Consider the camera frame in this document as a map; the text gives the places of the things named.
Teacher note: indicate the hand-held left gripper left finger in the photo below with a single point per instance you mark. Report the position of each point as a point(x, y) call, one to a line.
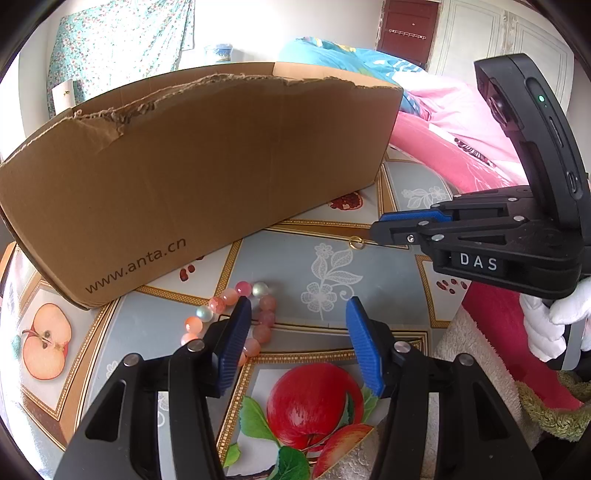
point(235, 344)

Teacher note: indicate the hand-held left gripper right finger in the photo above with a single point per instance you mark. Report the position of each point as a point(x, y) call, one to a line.
point(364, 346)

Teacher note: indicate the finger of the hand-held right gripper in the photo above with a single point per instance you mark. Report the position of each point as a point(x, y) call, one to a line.
point(406, 215)
point(397, 234)

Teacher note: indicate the brown cardboard box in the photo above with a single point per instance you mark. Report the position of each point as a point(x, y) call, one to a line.
point(207, 175)

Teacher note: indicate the person's right hand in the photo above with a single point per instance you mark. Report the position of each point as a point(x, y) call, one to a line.
point(538, 332)

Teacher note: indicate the pink blanket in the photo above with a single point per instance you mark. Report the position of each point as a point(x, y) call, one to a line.
point(438, 138)

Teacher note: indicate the white fleece blanket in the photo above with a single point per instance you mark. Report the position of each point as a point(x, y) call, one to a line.
point(480, 360)

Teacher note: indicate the red cloth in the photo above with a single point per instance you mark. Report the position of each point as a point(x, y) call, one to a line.
point(498, 332)

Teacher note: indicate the white wardrobe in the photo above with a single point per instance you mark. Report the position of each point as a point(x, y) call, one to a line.
point(471, 37)

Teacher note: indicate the blue patterned quilt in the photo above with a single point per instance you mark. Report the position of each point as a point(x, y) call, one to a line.
point(323, 55)

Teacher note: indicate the white hook rack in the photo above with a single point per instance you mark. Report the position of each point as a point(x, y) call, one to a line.
point(406, 33)

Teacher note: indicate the brown door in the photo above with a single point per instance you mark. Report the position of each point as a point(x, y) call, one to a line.
point(406, 23)

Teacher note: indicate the green fuzzy cloth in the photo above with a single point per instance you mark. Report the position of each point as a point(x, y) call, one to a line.
point(554, 415)

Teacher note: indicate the large water bottle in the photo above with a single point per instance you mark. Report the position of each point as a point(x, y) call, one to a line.
point(219, 53)

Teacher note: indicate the white paper roll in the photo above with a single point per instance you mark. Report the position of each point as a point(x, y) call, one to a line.
point(62, 97)

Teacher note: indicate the floral wall cloth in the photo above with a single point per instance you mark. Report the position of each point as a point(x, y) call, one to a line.
point(115, 46)

